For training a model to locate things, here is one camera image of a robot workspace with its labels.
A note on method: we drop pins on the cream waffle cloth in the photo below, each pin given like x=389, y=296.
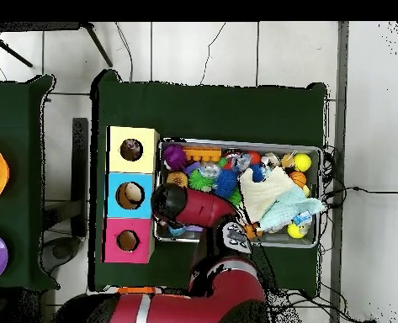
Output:
x=264, y=191

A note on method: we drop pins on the colourful patterned cloth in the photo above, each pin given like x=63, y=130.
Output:
x=129, y=143

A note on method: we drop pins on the light blue waffle cloth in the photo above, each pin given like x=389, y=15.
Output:
x=292, y=208

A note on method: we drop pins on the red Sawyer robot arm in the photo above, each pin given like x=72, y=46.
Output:
x=202, y=205

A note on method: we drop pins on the wooden box with three holes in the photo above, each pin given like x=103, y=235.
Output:
x=144, y=165

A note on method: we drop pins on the green spiky ball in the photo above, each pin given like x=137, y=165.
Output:
x=198, y=181

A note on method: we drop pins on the toy hamburger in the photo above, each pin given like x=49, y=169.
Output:
x=177, y=179

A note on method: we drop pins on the orange flat building brick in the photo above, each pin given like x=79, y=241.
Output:
x=202, y=154

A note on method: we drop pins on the large blue spiky ball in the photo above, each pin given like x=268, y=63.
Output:
x=226, y=183

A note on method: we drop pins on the purple spiky toy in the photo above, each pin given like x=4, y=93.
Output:
x=174, y=157

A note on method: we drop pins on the dark green tablecloth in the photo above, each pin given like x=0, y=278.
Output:
x=16, y=111
x=202, y=111

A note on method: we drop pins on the orange toy basketball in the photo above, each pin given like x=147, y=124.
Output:
x=299, y=178

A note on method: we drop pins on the yellow ball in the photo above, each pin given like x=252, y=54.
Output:
x=295, y=231
x=302, y=162

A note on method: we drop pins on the black upright panel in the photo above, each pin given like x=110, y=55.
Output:
x=80, y=168

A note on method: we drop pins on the orange cup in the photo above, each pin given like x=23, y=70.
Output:
x=134, y=290

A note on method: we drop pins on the grey rounded floor base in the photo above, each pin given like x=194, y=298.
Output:
x=60, y=250

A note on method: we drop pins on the black tripod stand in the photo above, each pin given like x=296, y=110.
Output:
x=98, y=45

